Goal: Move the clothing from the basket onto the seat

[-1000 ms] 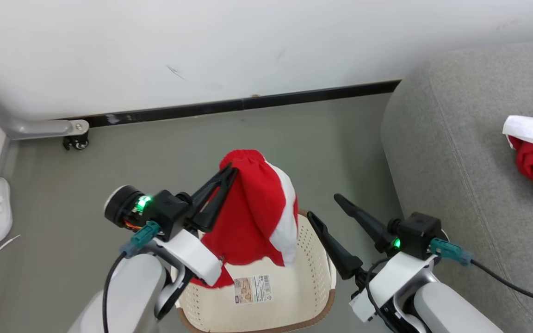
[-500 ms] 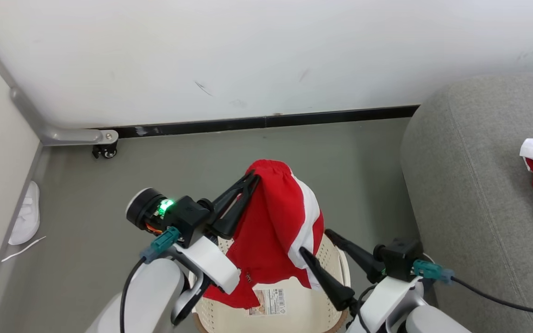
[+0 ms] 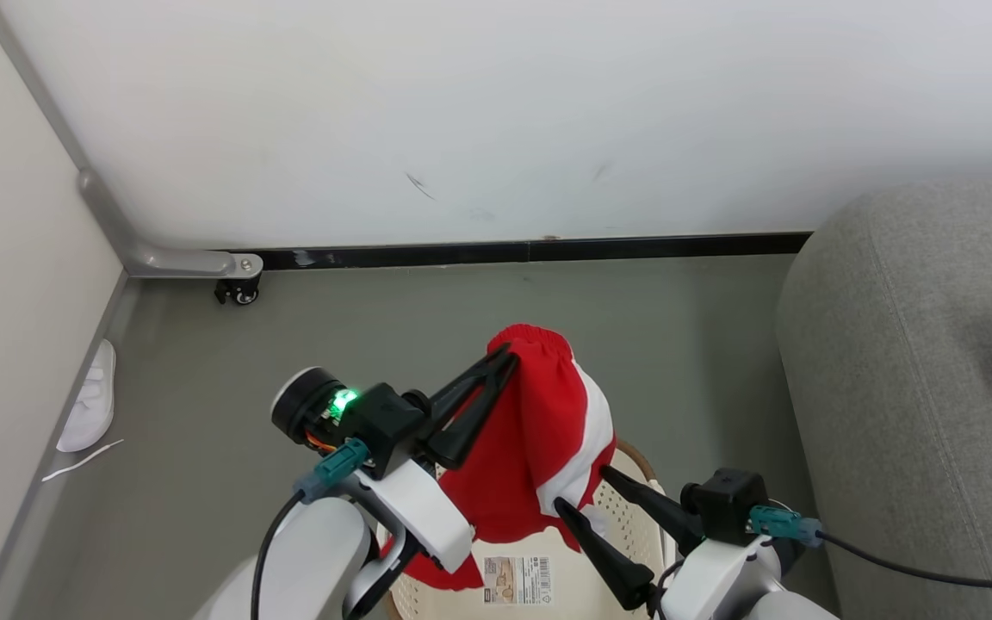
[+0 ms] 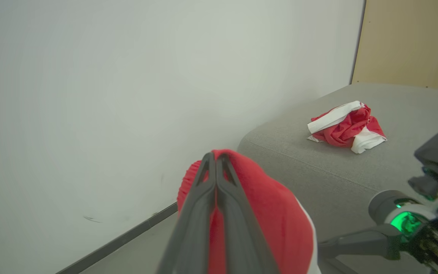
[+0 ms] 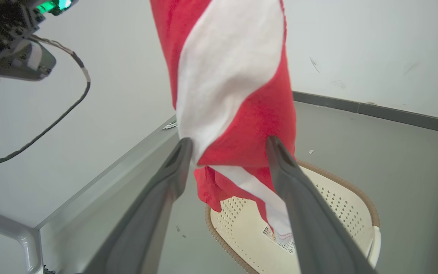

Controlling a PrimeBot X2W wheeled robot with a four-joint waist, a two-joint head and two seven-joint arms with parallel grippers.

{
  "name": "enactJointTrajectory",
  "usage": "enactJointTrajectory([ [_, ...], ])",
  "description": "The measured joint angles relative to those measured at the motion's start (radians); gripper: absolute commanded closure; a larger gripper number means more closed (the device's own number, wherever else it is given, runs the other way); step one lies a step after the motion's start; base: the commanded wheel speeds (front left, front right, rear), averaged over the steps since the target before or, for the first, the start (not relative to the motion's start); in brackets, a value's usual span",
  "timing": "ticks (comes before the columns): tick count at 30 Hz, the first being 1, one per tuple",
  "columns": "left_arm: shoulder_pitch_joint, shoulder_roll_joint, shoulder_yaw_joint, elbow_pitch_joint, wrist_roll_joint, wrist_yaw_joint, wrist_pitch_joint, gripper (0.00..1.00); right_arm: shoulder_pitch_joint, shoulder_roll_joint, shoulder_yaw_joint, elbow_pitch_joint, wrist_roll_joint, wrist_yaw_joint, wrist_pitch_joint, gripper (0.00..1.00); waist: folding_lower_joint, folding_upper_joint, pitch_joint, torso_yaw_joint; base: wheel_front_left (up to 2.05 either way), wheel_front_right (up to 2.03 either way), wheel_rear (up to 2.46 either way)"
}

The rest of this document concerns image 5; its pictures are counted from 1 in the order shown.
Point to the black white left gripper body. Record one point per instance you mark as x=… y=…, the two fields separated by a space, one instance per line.
x=6 y=30

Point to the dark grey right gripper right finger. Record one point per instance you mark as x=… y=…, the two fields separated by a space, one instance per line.
x=310 y=220

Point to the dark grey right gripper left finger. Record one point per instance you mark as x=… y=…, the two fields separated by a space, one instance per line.
x=146 y=213

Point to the red and white garment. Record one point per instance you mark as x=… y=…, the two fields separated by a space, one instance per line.
x=242 y=125

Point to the dark baseboard strip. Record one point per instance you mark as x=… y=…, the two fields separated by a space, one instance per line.
x=394 y=113

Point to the white cabinet with grey frame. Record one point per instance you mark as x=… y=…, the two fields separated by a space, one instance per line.
x=13 y=228

